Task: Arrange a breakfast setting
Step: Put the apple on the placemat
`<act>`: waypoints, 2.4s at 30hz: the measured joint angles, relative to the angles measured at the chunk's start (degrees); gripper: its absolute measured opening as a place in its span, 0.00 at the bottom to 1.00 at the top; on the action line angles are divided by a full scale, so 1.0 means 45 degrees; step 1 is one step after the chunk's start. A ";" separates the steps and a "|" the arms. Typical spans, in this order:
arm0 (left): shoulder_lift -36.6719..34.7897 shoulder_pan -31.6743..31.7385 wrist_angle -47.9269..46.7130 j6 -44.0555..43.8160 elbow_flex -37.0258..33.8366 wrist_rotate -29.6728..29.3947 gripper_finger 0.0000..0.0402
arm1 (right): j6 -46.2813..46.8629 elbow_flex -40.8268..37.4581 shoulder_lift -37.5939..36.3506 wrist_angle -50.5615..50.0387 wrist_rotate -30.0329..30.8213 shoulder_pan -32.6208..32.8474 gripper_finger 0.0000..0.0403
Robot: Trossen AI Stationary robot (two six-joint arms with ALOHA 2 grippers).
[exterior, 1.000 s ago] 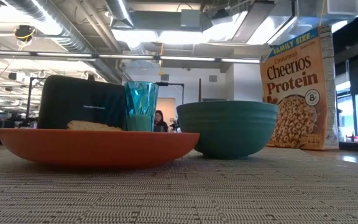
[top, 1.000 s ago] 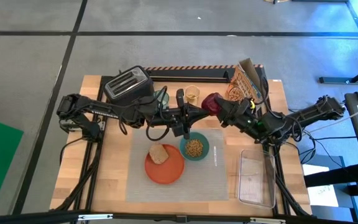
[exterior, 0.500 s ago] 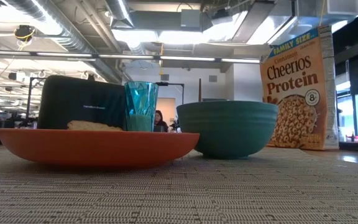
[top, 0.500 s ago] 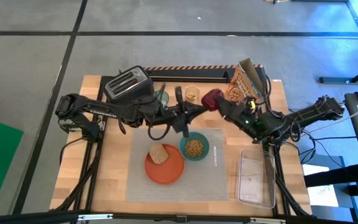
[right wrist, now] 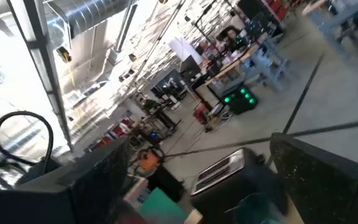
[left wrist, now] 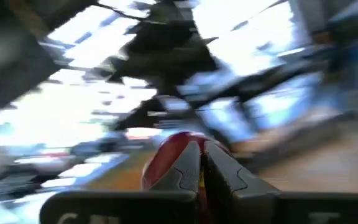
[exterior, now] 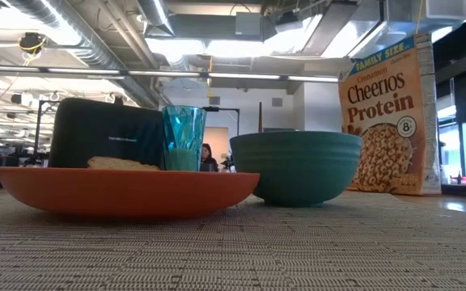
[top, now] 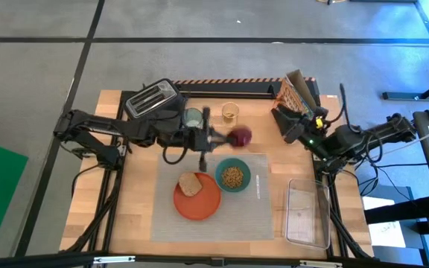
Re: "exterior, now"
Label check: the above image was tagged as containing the blue translucent tumbler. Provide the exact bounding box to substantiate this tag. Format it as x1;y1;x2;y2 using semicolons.
161;105;208;172

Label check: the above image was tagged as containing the teal ribbed bowl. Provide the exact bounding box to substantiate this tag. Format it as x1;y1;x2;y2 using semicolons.
229;129;363;208

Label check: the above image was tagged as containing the orange plate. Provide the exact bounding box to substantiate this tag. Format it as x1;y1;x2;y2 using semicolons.
0;166;261;221

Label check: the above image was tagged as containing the slice of toast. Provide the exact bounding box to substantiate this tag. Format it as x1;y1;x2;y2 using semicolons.
87;156;161;171

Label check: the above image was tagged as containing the orange Cheerios Protein cereal box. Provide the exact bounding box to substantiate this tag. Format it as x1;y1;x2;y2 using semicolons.
337;32;443;196

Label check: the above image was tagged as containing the person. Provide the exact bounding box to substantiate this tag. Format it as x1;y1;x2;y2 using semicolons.
200;142;219;173

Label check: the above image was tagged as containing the long ceiling light strip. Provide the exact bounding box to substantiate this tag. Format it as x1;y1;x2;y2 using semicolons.
0;64;339;84

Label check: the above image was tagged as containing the grey woven placemat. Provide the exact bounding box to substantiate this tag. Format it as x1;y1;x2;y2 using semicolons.
0;188;466;291

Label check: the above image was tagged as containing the black toaster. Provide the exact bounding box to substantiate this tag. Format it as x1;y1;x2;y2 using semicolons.
49;97;165;170

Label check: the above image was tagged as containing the black metal stand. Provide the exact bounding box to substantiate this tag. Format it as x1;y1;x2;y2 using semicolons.
33;99;60;165

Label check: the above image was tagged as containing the silver ventilation duct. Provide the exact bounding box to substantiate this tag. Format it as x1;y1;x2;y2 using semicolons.
4;0;161;110

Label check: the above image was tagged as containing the black ceiling camera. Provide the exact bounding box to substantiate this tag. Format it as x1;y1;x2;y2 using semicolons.
17;32;47;56

